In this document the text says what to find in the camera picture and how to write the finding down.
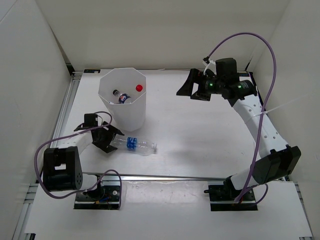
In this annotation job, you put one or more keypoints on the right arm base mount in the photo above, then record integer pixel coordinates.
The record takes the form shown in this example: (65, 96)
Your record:
(221, 201)

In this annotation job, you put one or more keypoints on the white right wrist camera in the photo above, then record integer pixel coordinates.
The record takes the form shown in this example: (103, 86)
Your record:
(209, 65)

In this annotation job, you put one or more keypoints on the black cap pepsi bottle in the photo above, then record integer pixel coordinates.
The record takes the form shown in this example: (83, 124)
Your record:
(123, 98)

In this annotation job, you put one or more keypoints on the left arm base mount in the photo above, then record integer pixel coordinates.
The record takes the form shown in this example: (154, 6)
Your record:
(106, 196)

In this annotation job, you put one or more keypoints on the white octagonal bin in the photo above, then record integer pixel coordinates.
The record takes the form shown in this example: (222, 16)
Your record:
(128, 117)

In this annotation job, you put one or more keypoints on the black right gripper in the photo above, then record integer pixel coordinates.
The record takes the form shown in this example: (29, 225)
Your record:
(196, 76)

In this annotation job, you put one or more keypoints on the black corner label plate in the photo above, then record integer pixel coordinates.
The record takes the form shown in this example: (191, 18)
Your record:
(92, 71)

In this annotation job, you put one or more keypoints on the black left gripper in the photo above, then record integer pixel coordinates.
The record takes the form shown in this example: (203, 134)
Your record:
(111, 133)

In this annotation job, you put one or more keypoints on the red cap water bottle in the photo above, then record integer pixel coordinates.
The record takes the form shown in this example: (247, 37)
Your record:
(138, 91)

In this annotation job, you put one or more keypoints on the crushed clear blue-label bottle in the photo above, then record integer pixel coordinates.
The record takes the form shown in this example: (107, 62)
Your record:
(136, 145)

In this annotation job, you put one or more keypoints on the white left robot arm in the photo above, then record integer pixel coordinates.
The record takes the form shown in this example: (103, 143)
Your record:
(62, 169)

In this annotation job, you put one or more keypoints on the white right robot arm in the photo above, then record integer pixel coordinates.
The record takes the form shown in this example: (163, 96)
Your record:
(277, 158)

